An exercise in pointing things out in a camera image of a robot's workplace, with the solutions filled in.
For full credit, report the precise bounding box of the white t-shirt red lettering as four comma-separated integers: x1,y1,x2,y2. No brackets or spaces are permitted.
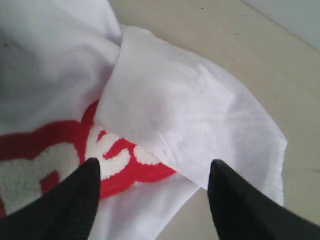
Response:
0,0,287,240

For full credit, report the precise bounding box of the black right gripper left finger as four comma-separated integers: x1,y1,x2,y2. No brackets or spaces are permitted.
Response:
0,158,101,240

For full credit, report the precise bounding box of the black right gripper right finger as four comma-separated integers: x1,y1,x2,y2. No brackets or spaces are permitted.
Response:
207,159,320,240

